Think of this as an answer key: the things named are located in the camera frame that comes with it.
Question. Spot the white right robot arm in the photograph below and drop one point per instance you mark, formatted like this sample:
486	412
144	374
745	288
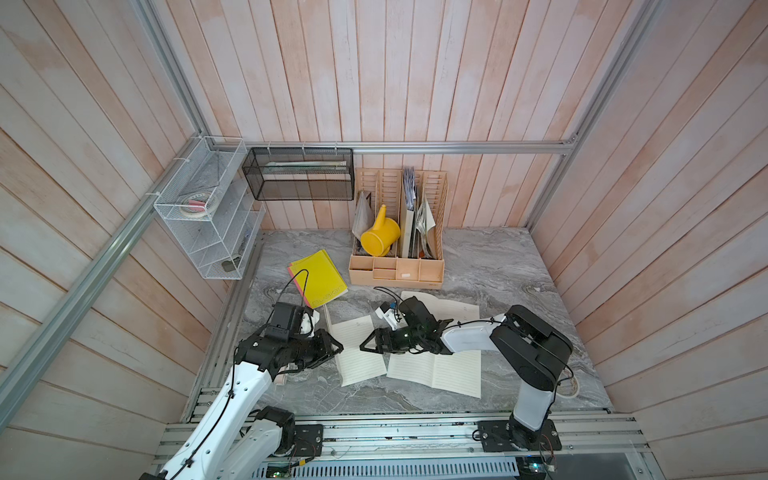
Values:
536	351

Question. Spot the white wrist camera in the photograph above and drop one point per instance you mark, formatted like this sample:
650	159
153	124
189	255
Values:
390	314
309	320

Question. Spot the yellow plastic watering can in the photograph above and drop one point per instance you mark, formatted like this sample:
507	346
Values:
384	233

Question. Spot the cream lined notebook with holes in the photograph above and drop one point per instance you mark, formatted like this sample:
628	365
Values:
458	373

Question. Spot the white wire wall shelf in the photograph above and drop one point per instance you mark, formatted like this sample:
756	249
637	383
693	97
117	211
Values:
220	245

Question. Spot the aluminium frame rail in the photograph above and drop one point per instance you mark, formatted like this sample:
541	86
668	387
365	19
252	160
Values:
429	147

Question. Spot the black mesh wall basket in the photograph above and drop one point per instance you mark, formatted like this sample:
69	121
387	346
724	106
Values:
300	173

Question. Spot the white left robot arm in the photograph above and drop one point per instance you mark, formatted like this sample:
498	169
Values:
215	449

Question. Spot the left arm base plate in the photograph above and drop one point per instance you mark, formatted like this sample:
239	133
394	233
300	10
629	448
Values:
304	441

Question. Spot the cream notebook orange cover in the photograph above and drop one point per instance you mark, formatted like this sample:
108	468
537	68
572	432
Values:
354	365

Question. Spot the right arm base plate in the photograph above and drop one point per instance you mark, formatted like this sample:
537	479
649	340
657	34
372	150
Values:
507	436

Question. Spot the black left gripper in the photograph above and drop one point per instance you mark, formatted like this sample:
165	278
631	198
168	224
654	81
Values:
324	351

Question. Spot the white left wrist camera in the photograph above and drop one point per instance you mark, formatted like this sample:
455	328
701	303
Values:
309	320

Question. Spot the grey folder in organizer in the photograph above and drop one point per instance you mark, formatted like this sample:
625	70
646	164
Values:
364	217

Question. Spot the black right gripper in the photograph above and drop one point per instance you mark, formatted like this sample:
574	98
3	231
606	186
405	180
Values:
381	336

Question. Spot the illustrated book in organizer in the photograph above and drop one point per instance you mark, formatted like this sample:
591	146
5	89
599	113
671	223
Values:
425	225

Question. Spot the tape roll on shelf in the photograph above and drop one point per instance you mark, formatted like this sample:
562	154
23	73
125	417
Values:
197	205

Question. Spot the peach plastic desk organizer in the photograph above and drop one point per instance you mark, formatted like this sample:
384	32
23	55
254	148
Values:
392	270

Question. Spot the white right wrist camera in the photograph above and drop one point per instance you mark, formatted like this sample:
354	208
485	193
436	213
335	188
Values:
390	314

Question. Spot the grey-green book in organizer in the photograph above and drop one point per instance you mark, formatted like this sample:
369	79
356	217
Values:
408	210

